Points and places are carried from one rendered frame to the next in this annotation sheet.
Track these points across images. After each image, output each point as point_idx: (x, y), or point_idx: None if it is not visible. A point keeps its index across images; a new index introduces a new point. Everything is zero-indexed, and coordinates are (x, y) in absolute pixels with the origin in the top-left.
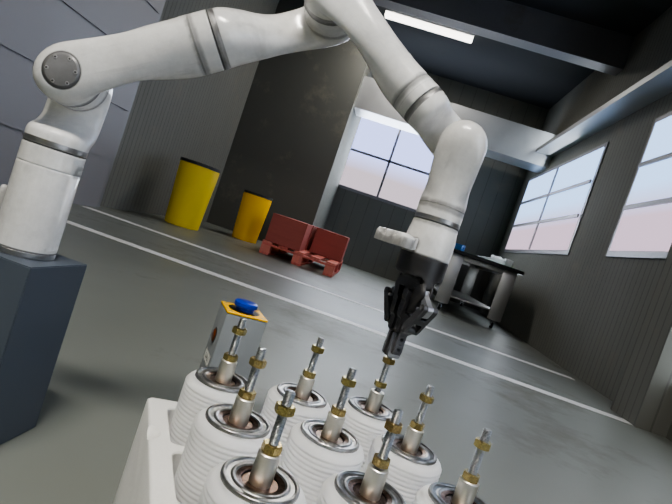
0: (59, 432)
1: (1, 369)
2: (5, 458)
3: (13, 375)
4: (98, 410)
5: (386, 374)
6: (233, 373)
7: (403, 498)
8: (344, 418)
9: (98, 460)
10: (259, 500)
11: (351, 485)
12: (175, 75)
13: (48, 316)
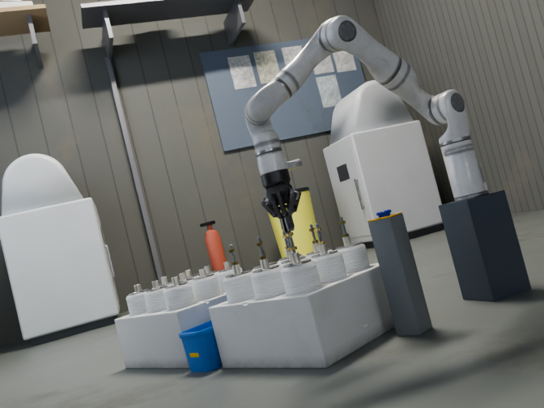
0: (486, 306)
1: (452, 255)
2: (462, 303)
3: (460, 260)
4: (519, 308)
5: (290, 242)
6: (343, 242)
7: (255, 267)
8: (287, 252)
9: (451, 315)
10: (284, 257)
11: (271, 263)
12: (401, 97)
13: (461, 230)
